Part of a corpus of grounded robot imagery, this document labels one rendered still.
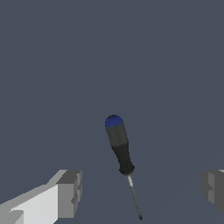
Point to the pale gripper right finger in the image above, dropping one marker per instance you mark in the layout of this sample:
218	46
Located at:
214	186

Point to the black blue-capped screwdriver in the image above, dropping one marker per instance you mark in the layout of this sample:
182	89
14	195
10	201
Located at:
119	143

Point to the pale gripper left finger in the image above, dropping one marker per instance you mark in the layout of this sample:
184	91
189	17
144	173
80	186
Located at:
43	201

